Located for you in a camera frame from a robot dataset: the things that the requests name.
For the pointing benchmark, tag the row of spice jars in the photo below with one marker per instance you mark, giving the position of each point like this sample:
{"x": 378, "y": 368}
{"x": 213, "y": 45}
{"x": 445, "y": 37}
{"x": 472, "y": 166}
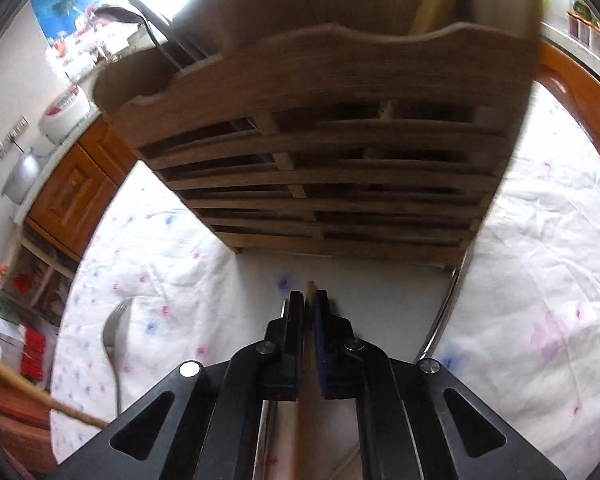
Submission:
{"x": 587, "y": 30}

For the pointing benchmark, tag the brown wooden chopstick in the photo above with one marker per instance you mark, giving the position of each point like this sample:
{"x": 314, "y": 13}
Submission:
{"x": 40, "y": 396}

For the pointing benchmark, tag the metal ladle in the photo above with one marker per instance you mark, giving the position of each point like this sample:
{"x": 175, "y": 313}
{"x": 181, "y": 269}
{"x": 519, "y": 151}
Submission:
{"x": 122, "y": 14}

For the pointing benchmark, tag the reddish brown wooden stool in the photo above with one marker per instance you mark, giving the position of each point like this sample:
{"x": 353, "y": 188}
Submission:
{"x": 10, "y": 430}

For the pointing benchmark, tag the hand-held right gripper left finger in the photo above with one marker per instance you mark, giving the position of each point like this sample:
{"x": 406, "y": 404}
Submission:
{"x": 295, "y": 350}

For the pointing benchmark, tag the white floral tablecloth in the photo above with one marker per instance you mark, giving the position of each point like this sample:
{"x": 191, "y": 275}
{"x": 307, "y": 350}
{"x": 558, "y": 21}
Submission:
{"x": 530, "y": 260}

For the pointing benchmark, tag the red packets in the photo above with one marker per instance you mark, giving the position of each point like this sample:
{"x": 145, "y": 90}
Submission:
{"x": 35, "y": 352}

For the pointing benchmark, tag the light wooden chopstick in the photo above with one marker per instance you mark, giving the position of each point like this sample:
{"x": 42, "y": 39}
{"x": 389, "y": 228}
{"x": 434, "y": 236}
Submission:
{"x": 307, "y": 435}

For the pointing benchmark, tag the wooden utensil holder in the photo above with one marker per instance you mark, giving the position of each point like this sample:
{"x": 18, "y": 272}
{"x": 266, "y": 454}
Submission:
{"x": 330, "y": 110}

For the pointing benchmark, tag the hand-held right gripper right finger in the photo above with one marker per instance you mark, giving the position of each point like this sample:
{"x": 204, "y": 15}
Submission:
{"x": 322, "y": 350}

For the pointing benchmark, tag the wooden cabinet under rice cooker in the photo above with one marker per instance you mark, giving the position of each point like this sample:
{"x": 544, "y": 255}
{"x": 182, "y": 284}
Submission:
{"x": 75, "y": 190}

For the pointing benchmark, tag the metal chopstick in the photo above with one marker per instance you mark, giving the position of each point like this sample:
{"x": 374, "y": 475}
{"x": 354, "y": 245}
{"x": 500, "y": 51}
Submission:
{"x": 442, "y": 310}

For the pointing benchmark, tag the open white shelf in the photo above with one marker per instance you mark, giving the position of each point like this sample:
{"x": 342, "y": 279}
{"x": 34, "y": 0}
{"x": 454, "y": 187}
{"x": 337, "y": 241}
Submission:
{"x": 45, "y": 270}

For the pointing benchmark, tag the white rice cooker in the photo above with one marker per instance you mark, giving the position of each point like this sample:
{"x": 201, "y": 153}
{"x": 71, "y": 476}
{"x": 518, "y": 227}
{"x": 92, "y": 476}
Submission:
{"x": 65, "y": 115}

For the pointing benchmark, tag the metal spoon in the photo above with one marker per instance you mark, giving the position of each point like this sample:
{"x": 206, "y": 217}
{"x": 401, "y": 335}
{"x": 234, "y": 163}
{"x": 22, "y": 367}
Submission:
{"x": 116, "y": 330}

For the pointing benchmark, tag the tropical wall poster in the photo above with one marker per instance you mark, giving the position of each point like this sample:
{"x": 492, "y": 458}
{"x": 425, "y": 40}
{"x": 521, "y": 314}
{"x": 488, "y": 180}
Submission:
{"x": 70, "y": 5}

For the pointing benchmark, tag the aluminium pot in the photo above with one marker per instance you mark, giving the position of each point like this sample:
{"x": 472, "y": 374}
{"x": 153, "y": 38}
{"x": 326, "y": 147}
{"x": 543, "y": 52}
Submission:
{"x": 22, "y": 177}

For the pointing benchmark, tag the wall socket strip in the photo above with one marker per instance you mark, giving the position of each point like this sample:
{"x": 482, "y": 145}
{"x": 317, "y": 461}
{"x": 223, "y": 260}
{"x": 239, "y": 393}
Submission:
{"x": 12, "y": 136}

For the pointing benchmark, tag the wooden cabinet with arched doors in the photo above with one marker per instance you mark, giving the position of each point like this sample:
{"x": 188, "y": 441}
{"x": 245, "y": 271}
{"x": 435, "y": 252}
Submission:
{"x": 575, "y": 95}

